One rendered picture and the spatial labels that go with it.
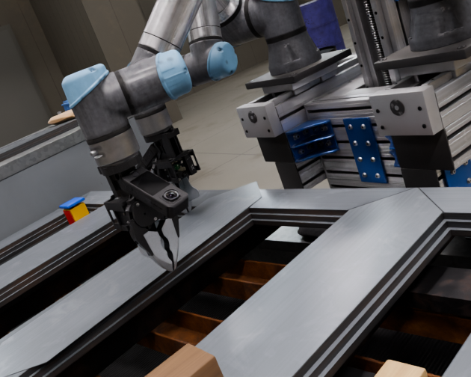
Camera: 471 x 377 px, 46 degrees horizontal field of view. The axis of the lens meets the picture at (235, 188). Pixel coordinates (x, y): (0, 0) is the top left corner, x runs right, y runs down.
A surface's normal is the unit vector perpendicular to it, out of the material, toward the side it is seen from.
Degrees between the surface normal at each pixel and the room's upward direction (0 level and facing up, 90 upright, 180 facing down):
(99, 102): 87
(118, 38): 90
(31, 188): 90
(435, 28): 72
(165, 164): 90
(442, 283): 0
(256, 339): 0
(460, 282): 0
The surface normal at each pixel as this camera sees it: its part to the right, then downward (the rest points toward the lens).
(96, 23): 0.55, 0.07
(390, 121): -0.77, 0.44
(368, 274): -0.34, -0.89
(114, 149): 0.23, 0.22
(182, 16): 0.54, 0.33
